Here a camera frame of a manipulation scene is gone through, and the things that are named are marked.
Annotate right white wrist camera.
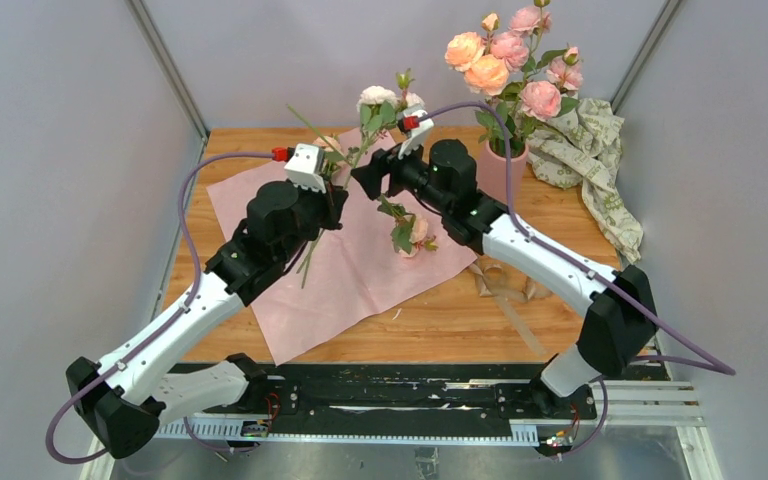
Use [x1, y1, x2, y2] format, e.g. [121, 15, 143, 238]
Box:
[397, 105, 435, 159]

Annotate aluminium rail frame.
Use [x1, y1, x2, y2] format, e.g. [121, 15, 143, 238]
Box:
[79, 363, 723, 479]

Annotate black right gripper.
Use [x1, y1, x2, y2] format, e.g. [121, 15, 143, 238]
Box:
[351, 133, 451, 216]

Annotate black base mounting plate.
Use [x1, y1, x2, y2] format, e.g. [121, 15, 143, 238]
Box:
[185, 361, 670, 440]

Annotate beige ribbon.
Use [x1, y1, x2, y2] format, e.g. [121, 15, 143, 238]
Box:
[467, 260, 553, 356]

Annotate pink wrapping paper sheet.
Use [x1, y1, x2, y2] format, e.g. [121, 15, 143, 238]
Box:
[206, 125, 479, 366]

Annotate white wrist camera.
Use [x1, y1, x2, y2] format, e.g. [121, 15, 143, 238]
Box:
[397, 105, 435, 159]
[284, 143, 326, 193]

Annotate crumpled green patterned cloth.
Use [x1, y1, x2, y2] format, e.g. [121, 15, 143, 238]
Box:
[527, 98, 644, 264]

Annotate pink cylindrical vase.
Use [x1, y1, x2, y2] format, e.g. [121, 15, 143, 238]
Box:
[476, 141, 529, 204]

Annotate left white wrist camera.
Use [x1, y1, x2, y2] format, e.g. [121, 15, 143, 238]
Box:
[284, 143, 326, 193]

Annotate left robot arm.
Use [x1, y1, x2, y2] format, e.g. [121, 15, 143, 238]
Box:
[65, 180, 349, 459]

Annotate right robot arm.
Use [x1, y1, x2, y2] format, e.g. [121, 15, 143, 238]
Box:
[351, 140, 658, 418]

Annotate orange rose stem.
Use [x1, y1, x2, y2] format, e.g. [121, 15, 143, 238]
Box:
[444, 13, 531, 157]

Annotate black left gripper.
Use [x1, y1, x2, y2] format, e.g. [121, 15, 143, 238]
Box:
[278, 174, 350, 265]

